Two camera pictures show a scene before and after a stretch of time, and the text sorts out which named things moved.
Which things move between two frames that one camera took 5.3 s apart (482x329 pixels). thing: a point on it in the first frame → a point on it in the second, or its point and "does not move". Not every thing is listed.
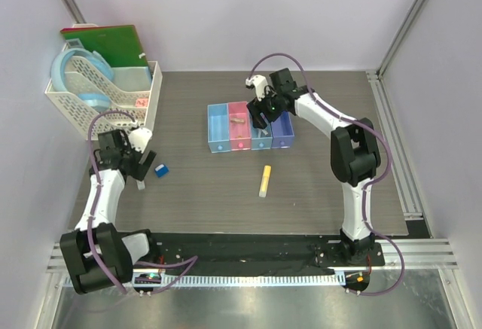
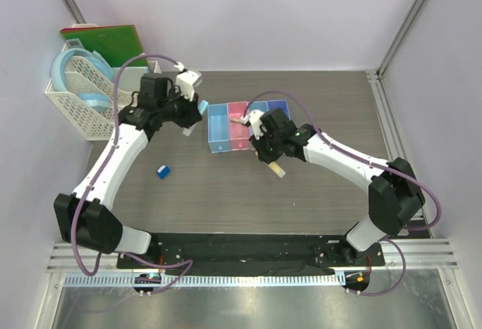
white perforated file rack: x=99 y=98 does not move
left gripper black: x=138 y=170 → x=192 y=114
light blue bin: x=218 y=128 does not move
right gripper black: x=257 y=108 → x=266 y=155
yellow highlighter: x=266 y=171 → x=276 y=168
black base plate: x=256 y=253 does not move
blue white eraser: x=161 y=170 does not move
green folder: x=118 y=44 does not move
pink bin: x=240 y=134 does not move
